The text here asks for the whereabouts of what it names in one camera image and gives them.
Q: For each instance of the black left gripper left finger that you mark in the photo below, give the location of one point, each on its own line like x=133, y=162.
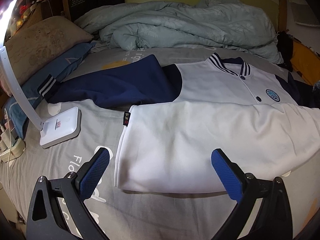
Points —
x=45, y=217

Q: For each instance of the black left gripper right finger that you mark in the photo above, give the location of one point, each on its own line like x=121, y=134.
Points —
x=274, y=218

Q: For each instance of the white navy varsity jacket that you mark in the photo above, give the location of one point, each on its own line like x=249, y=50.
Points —
x=179, y=114

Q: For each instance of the grey printed bed sheet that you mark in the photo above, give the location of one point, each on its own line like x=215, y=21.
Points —
x=138, y=215

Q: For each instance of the white power strip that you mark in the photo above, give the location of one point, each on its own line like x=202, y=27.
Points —
x=12, y=146

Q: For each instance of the blue folded garment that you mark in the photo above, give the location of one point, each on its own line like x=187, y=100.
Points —
x=59, y=69

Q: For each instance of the beige patterned pillow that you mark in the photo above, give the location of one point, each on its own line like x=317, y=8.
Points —
x=31, y=49

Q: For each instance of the black garment pile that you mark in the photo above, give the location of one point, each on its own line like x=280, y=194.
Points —
x=285, y=47

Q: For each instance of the pale green quilt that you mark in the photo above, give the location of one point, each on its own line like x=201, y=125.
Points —
x=228, y=24

